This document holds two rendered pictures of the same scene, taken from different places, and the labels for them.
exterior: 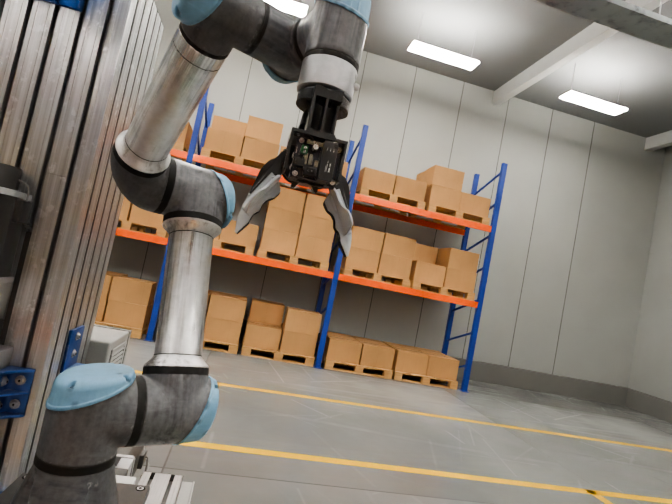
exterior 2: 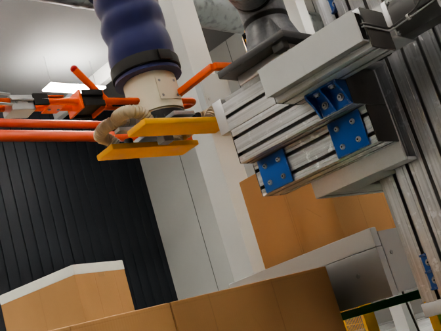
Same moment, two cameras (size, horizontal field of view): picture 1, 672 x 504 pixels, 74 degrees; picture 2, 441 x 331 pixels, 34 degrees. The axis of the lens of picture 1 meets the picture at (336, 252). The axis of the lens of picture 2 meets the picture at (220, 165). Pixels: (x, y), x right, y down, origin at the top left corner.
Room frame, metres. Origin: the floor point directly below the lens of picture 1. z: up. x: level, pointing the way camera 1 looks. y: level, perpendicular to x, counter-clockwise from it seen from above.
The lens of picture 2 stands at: (1.94, -0.83, 0.41)
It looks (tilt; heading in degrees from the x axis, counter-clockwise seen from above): 14 degrees up; 143
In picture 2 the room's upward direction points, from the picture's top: 17 degrees counter-clockwise
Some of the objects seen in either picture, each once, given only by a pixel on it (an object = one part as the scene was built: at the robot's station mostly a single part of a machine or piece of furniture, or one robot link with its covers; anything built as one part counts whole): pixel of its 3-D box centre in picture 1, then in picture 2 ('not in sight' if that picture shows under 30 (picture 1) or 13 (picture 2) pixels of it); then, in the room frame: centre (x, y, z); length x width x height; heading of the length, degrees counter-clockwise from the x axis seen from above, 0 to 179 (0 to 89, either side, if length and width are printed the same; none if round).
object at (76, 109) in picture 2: not in sight; (86, 104); (0.17, 0.10, 1.18); 0.10 x 0.08 x 0.06; 5
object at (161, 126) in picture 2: not in sight; (180, 121); (0.24, 0.36, 1.08); 0.34 x 0.10 x 0.05; 95
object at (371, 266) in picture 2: not in sight; (306, 297); (0.10, 0.74, 0.48); 0.70 x 0.03 x 0.15; 5
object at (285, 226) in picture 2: not in sight; (346, 207); (0.08, 1.08, 0.75); 0.60 x 0.40 x 0.40; 95
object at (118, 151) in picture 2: not in sight; (147, 145); (0.05, 0.34, 1.08); 0.34 x 0.10 x 0.05; 95
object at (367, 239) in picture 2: not in sight; (296, 266); (0.10, 0.74, 0.58); 0.70 x 0.03 x 0.06; 5
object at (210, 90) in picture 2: not in sight; (216, 100); (-0.88, 1.40, 1.62); 0.20 x 0.05 x 0.30; 95
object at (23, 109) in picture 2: not in sight; (18, 106); (0.19, -0.12, 1.17); 0.07 x 0.07 x 0.04; 5
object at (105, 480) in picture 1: (71, 481); (271, 37); (0.74, 0.34, 1.09); 0.15 x 0.15 x 0.10
